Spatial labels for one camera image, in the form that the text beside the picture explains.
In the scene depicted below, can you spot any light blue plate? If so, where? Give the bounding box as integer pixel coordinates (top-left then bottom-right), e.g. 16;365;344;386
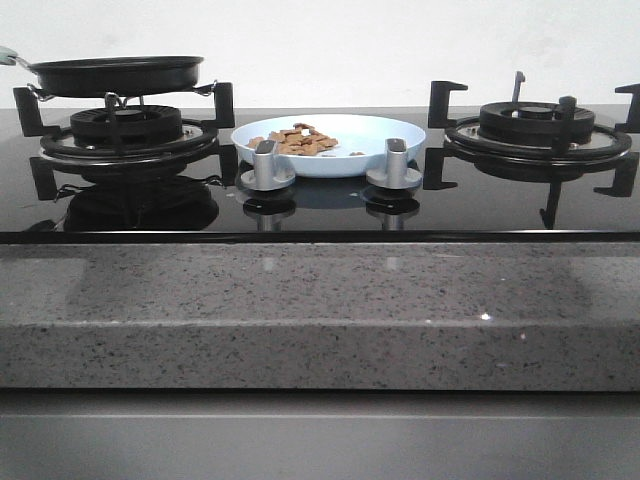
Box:
231;114;426;178

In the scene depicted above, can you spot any brown meat pieces pile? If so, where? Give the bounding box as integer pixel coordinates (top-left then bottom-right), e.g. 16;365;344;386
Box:
247;123;339;156

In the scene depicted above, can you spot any black frying pan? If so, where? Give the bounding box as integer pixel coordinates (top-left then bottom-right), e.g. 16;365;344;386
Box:
1;47;204;98

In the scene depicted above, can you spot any silver left stove knob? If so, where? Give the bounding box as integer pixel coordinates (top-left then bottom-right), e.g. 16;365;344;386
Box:
240;140;296;192

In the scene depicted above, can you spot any silver stove knob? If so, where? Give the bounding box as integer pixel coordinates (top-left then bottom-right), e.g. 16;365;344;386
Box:
366;138;423;190
240;140;296;192

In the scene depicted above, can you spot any silver right stove knob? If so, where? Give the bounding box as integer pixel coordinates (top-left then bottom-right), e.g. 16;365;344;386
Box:
366;138;423;190

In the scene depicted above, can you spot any black glass cooktop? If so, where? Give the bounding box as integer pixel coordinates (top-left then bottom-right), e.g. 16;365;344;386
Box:
1;109;639;244

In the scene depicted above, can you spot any left black gas burner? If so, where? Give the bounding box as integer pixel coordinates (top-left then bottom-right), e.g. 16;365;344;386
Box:
70;105;183;148

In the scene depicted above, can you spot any black gas burner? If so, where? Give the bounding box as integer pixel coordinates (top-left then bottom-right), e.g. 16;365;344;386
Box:
70;105;183;148
478;97;568;146

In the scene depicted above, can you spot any right black gas burner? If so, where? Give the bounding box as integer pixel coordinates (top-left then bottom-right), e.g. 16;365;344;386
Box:
478;97;568;146

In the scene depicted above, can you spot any right black pan support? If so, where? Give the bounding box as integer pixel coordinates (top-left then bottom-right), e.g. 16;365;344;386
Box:
423;72;639;227

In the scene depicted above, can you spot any wire trivet on left burner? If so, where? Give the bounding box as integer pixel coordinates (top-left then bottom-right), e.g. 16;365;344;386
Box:
14;81;233;116

